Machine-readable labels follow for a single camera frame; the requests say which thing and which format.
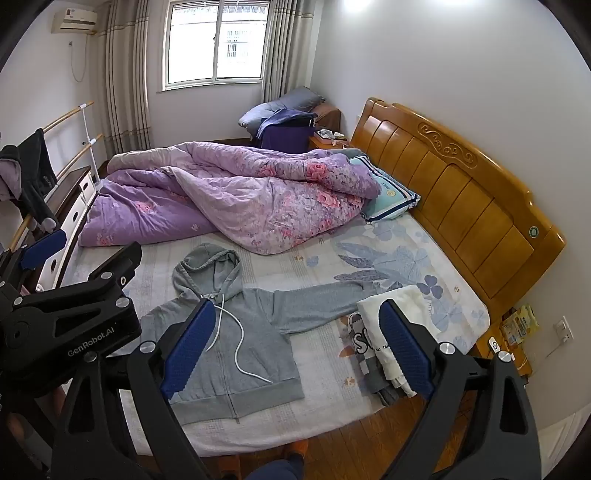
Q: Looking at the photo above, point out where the white wall socket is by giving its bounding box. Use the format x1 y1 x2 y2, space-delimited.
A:
551 316 575 344

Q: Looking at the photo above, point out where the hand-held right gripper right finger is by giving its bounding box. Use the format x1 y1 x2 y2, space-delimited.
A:
379 299 541 480

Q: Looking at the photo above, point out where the striped beige curtain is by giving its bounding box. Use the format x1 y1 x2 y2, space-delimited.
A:
263 0 321 104
104 0 153 155

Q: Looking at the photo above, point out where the wooden bed headboard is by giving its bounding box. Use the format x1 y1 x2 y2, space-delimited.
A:
351 98 566 319

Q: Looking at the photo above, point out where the yellow packet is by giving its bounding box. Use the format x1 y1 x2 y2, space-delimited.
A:
501 305 541 344

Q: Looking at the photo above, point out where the floral white bed sheet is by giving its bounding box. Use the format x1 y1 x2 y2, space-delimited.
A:
60 212 491 457

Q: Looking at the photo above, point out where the purple floral quilt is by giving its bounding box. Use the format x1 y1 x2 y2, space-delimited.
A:
78 142 382 256

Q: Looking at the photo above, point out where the purple storage box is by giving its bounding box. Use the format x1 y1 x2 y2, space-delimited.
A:
261 124 315 153

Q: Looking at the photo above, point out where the grey printed folded shirt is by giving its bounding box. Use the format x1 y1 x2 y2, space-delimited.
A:
347 313 404 408

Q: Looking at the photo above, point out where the blue cloth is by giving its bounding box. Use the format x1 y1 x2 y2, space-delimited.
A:
257 108 319 139

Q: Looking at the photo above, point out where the window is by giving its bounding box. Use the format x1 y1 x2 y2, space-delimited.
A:
161 0 271 90

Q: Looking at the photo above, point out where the wooden bar clothes rack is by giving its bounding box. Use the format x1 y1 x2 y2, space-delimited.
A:
0 104 105 252

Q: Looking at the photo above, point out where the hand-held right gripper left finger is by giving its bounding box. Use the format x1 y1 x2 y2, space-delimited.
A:
50 298 218 480

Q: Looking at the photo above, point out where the grey zip hoodie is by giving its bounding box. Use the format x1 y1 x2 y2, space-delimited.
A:
139 244 416 425

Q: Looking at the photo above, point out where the orange slipper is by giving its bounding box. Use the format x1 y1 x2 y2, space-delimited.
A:
217 455 241 479
284 438 309 462

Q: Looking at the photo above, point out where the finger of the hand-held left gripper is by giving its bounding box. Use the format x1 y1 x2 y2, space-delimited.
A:
13 242 142 308
0 229 68 296

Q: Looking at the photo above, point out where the person's dark trouser leg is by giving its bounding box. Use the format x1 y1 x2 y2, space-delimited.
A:
245 457 301 480

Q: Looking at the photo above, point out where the white air conditioner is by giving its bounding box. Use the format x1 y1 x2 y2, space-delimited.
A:
53 8 99 34

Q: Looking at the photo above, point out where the white drawer cabinet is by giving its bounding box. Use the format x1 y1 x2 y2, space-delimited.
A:
34 166 100 292

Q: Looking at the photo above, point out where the white folded cloth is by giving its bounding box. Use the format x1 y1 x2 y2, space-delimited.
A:
358 285 437 398

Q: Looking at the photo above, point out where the light purple garment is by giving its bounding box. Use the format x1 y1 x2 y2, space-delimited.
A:
0 159 22 202

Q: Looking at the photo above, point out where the teal bordered pillow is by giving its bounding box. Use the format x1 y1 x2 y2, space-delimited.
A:
348 154 422 225

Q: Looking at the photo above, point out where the air conditioner cable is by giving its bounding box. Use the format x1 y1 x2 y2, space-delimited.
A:
68 41 88 84

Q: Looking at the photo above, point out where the dark garment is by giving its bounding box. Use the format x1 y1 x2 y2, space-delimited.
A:
0 128 58 232

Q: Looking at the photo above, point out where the brown covered chair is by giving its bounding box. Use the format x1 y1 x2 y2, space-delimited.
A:
314 104 342 138

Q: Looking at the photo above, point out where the wooden nightstand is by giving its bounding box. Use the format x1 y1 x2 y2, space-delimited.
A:
308 130 354 151
475 318 534 376

